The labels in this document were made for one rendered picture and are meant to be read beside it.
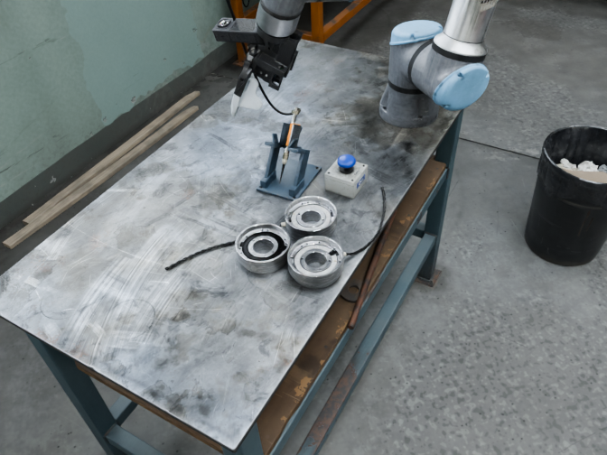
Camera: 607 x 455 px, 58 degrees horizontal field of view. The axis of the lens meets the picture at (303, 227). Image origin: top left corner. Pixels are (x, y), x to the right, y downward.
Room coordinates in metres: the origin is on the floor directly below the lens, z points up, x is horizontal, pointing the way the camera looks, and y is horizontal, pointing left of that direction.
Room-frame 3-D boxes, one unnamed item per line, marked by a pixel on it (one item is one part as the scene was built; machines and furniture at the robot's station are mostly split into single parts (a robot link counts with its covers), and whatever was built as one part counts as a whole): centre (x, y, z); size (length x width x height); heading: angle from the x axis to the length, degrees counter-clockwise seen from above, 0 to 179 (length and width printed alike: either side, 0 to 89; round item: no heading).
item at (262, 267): (0.74, 0.08, 0.82); 0.10 x 0.10 x 0.04
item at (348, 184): (0.95, -0.10, 0.82); 0.08 x 0.07 x 0.05; 148
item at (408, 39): (1.22, -0.29, 0.97); 0.13 x 0.12 x 0.14; 23
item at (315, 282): (0.70, -0.02, 0.82); 0.10 x 0.10 x 0.04
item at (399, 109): (1.22, -0.29, 0.85); 0.15 x 0.15 x 0.10
